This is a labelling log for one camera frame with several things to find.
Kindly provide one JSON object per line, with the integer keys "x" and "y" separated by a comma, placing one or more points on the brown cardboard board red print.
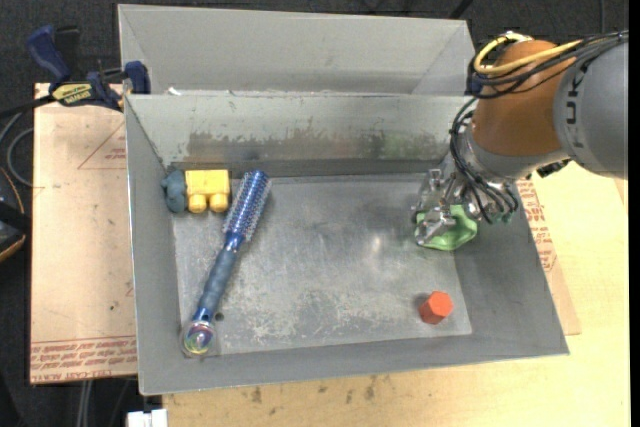
{"x": 75, "y": 240}

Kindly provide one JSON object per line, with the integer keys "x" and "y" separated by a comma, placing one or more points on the red hexagonal block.
{"x": 436, "y": 307}

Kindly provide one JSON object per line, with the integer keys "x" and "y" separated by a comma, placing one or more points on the grey metal bin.
{"x": 325, "y": 265}

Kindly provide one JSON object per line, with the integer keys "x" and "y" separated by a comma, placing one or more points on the light green soft toy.
{"x": 457, "y": 235}

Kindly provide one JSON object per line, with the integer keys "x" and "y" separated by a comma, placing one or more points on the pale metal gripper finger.
{"x": 433, "y": 231}
{"x": 424, "y": 217}

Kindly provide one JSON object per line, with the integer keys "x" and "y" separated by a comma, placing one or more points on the blue-grey toy animal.
{"x": 174, "y": 192}

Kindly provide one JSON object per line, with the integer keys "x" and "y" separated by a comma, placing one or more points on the blue round hairbrush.
{"x": 235, "y": 230}

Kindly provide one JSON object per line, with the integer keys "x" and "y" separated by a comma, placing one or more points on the yellow toy building block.
{"x": 206, "y": 187}

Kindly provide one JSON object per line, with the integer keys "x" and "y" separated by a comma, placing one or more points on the clear marbled ball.
{"x": 199, "y": 339}

